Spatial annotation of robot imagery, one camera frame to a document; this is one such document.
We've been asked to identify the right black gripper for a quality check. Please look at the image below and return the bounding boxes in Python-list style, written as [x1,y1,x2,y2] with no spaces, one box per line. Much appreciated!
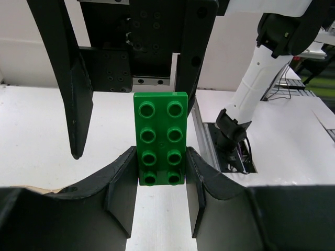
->
[27,1,219,159]

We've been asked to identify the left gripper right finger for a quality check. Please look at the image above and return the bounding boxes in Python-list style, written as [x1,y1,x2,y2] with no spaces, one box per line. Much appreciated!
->
[185,147,334,250]

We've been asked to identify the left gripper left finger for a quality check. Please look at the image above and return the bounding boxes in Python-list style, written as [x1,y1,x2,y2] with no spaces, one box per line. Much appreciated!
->
[1,146,138,250]

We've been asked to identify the dark green lego plate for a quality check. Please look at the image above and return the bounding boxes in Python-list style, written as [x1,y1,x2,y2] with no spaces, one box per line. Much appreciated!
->
[133,92,188,186]

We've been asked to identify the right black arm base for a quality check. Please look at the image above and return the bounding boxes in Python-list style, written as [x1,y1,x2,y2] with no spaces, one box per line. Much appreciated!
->
[192,97,256,175]

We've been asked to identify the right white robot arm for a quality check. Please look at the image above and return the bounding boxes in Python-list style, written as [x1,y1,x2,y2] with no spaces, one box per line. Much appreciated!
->
[28,1,331,159]

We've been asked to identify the orange transparent container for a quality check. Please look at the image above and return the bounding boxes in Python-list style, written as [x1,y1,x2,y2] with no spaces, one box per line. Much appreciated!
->
[10,185,63,195]

